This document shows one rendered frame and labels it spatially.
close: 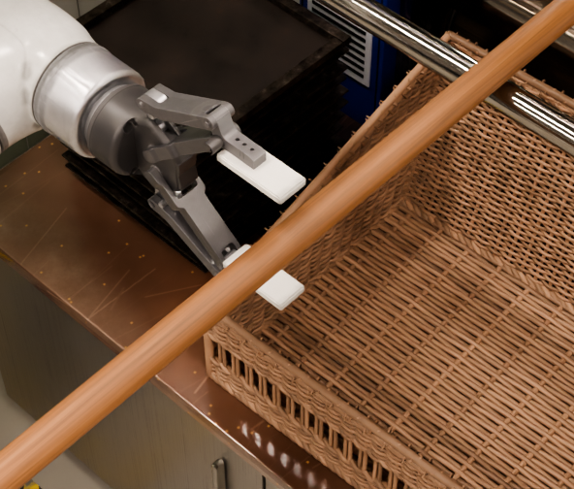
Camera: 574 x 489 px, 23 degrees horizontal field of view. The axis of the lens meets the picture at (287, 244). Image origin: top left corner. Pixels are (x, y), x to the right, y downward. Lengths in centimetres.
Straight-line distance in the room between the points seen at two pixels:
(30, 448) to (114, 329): 84
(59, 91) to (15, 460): 35
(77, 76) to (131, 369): 29
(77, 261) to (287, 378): 42
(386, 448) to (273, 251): 52
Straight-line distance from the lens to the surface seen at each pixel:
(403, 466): 160
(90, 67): 124
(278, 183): 109
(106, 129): 121
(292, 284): 120
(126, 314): 188
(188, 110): 113
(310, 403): 166
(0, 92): 126
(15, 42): 127
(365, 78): 203
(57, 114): 124
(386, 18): 137
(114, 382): 106
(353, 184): 117
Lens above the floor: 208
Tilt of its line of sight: 50 degrees down
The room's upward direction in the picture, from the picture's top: straight up
